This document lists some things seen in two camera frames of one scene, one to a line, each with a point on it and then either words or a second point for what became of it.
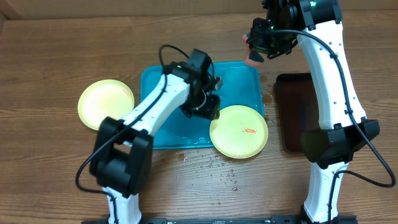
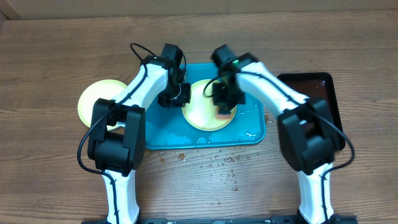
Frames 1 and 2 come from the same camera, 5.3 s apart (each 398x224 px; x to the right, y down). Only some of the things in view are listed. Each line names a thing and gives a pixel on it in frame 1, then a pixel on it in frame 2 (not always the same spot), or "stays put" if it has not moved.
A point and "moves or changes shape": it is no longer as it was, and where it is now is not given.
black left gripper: x=209 y=110 → x=185 y=98
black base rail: x=289 y=219 stays put
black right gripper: x=255 y=43 → x=221 y=100
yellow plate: x=104 y=98 stays put
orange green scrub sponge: x=254 y=61 → x=224 y=112
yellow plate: x=239 y=131 moves or changes shape
